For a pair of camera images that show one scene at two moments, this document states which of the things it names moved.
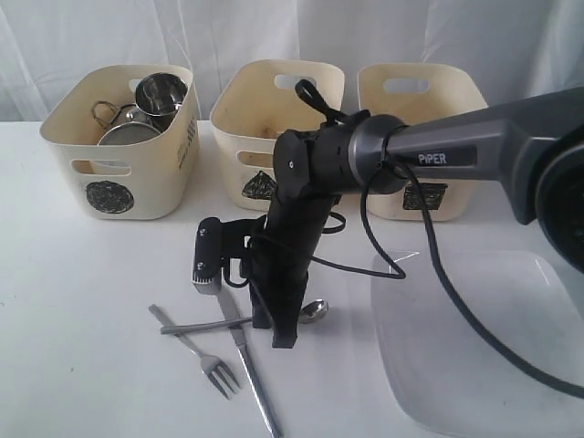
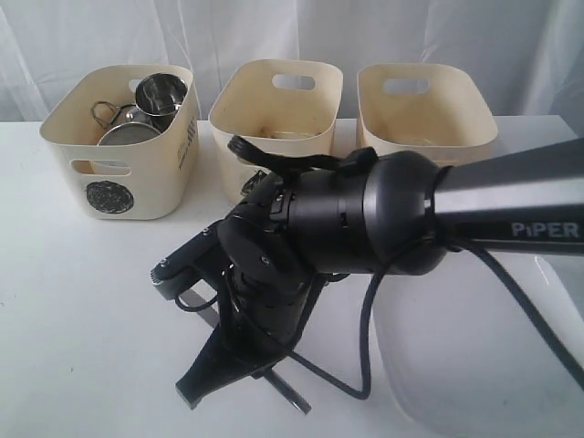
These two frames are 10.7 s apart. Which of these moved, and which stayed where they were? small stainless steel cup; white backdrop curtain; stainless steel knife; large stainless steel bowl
Moved: stainless steel knife
Stayed: large stainless steel bowl; white backdrop curtain; small stainless steel cup
